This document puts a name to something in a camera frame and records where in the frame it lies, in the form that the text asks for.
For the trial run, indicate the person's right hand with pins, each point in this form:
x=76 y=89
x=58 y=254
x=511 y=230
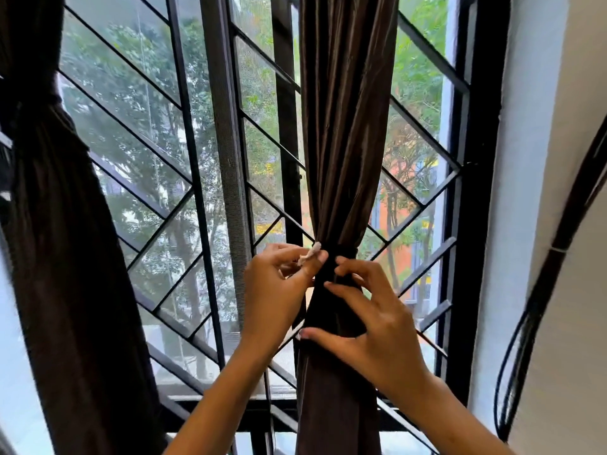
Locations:
x=393 y=345

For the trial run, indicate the person's left forearm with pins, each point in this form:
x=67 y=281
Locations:
x=213 y=412

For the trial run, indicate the dark brown curtain tie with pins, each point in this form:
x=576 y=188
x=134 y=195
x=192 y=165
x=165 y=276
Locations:
x=332 y=270

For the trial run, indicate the green trees outside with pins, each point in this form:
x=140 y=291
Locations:
x=133 y=127

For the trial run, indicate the black metal window grille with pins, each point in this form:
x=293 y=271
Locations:
x=189 y=161

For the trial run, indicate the dark brown curtain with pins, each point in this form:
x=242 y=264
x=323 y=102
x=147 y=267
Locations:
x=71 y=279
x=346 y=137

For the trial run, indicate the person's left hand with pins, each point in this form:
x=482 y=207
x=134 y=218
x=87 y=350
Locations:
x=275 y=298

